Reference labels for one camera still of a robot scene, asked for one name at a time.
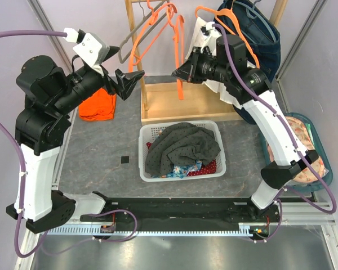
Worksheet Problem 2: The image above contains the peach floral garment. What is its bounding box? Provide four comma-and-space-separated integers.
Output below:
261, 115, 325, 187

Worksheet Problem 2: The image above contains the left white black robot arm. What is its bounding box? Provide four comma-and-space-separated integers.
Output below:
6, 55, 145, 233

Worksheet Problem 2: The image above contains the dark blue denim skirt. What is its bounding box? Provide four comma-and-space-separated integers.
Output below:
212, 0, 281, 125

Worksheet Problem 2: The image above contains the orange hanger of white skirt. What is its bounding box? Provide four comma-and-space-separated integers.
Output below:
194, 6, 260, 69

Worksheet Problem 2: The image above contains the wooden clothes rack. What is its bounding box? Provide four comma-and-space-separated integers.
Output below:
124, 0, 288, 122

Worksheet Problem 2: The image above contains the red polka dot skirt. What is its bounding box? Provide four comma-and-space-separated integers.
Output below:
144, 137, 220, 176

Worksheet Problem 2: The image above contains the blue floral skirt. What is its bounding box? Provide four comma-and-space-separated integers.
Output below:
152, 160, 205, 179

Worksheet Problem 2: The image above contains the orange hanger of floral skirt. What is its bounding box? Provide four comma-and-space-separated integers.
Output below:
127, 1, 171, 71

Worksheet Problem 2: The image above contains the small black square marker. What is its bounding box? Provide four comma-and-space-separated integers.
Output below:
121, 156, 130, 164

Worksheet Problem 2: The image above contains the teal plastic basin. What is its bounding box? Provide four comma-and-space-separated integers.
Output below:
257, 112, 333, 193

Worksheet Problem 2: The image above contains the orange hanger on denim skirt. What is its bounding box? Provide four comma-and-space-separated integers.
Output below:
215, 8, 245, 40

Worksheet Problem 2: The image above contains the slotted grey cable duct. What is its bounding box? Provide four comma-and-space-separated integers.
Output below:
48, 224, 254, 237

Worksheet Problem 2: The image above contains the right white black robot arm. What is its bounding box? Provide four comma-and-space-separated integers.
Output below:
172, 34, 319, 222

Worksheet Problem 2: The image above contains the grey dotted skirt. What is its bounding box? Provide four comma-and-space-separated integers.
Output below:
144, 122, 221, 177

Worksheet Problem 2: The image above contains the blue-grey hanger of denim skirt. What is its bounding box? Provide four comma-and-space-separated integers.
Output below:
233, 1, 280, 45

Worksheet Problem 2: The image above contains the orange cloth on floor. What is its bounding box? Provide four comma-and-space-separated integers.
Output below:
78, 88, 117, 122

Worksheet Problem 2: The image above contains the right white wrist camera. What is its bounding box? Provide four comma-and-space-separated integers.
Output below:
200, 21, 221, 56

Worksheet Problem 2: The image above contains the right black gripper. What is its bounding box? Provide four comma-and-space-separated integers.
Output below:
174, 46, 231, 84

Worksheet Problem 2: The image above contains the white plastic laundry basket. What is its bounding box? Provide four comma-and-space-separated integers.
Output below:
139, 120, 226, 182

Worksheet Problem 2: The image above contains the orange hanger of grey skirt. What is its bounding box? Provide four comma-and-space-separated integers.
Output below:
167, 3, 185, 101

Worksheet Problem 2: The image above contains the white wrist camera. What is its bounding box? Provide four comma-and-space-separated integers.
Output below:
64, 28, 110, 77
200, 21, 221, 56

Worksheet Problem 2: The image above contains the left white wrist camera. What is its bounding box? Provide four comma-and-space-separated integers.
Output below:
64, 28, 110, 77

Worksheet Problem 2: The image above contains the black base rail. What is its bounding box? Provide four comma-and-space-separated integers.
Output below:
65, 197, 280, 231

